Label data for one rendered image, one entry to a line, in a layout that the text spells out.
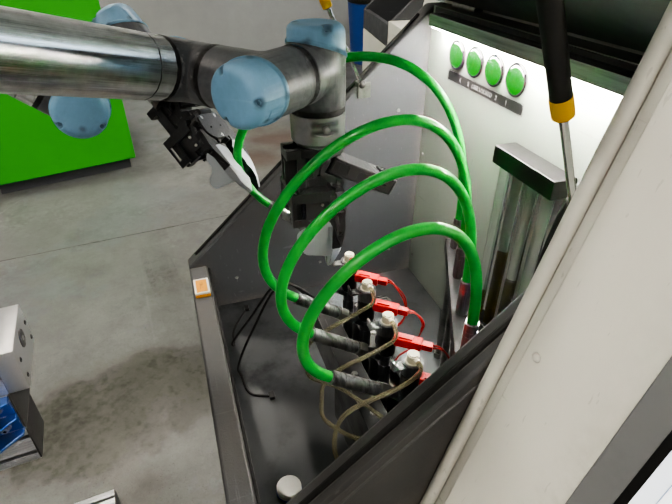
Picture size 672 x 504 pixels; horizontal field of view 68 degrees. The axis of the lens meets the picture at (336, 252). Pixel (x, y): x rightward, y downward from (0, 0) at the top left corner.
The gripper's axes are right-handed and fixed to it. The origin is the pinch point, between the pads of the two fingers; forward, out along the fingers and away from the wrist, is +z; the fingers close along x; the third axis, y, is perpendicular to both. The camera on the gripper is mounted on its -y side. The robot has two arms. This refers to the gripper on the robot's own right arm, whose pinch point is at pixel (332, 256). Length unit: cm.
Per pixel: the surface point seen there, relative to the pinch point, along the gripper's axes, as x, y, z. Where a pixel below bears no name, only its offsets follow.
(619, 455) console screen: 50, -5, -13
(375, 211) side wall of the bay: -31.0, -20.8, 11.6
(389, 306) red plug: 10.8, -5.6, 3.5
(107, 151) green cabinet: -316, 69, 96
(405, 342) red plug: 18.5, -4.7, 3.7
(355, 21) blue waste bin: -569, -218, 61
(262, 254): 8.7, 12.7, -8.6
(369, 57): -5.6, -7.5, -29.3
